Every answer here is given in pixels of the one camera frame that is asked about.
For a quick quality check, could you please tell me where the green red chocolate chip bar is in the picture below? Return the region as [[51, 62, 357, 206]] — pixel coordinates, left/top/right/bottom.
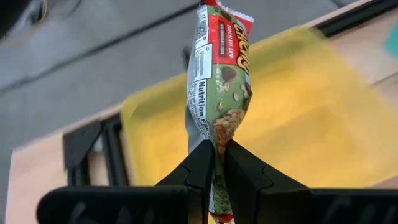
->
[[185, 0, 255, 224]]

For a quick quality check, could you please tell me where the yellow translucent plastic bin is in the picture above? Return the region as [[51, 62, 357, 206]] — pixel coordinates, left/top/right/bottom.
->
[[120, 26, 398, 189]]

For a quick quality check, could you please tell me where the teal translucent plastic bin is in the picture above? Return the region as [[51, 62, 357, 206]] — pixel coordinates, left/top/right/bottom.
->
[[384, 20, 398, 60]]

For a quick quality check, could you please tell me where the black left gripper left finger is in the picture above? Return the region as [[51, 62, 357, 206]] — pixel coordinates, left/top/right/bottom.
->
[[155, 139, 215, 224]]

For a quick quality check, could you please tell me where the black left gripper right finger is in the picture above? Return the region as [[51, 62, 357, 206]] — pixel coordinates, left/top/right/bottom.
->
[[224, 139, 308, 224]]

